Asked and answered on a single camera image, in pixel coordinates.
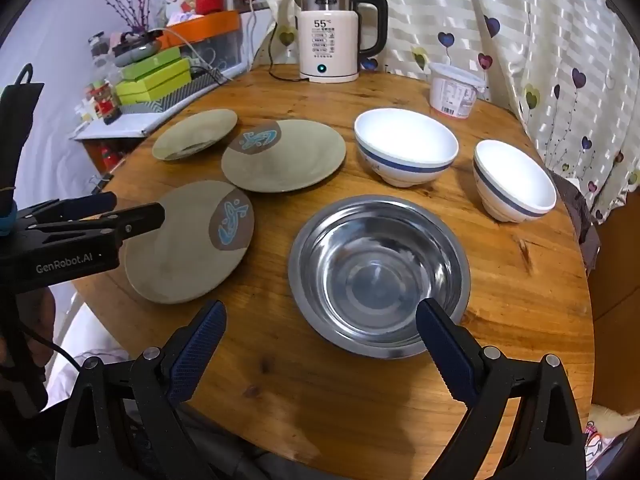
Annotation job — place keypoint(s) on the olive plate with blue logo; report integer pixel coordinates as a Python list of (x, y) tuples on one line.
[(295, 160), (185, 255)]

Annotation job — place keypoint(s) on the printed white cloth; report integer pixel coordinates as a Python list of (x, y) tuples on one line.
[(600, 440)]

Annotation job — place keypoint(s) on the red toy figurine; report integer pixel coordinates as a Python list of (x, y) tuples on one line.
[(102, 102)]

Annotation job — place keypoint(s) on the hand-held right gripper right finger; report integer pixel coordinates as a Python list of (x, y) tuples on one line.
[(442, 350)]

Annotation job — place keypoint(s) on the small glass jar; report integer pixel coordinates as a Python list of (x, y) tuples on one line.
[(97, 47)]

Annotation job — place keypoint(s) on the heart printed curtain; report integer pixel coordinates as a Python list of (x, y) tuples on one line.
[(500, 20)]

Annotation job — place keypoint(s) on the white bowl with blue stripe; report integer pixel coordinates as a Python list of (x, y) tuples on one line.
[(515, 180), (405, 140)]

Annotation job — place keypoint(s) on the dark brown cloth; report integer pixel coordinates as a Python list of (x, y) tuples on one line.
[(575, 210)]

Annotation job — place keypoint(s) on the orange lidded clear box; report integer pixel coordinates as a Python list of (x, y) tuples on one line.
[(205, 25)]

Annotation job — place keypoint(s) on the grey oval case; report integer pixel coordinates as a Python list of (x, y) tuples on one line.
[(135, 50)]

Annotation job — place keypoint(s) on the black white patterned box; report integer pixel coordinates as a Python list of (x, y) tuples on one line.
[(150, 106)]

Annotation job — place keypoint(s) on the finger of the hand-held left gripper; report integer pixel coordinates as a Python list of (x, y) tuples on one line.
[(140, 220), (75, 206)]

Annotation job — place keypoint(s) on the small olive plate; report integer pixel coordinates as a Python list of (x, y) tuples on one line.
[(195, 132)]

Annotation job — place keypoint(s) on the dark green box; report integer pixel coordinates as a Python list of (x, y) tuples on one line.
[(150, 57)]

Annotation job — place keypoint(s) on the brown box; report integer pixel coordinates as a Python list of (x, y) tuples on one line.
[(615, 310)]

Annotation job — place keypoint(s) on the white board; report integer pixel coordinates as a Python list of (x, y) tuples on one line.
[(115, 126)]

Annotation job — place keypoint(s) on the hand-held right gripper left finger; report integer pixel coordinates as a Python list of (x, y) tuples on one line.
[(197, 350)]

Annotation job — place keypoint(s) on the cream electric kettle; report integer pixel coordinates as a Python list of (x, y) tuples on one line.
[(327, 35)]

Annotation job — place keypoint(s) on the white plastic tub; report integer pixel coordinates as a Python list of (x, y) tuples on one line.
[(455, 90)]

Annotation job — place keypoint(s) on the stainless steel bowl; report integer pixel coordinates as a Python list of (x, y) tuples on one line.
[(380, 270)]

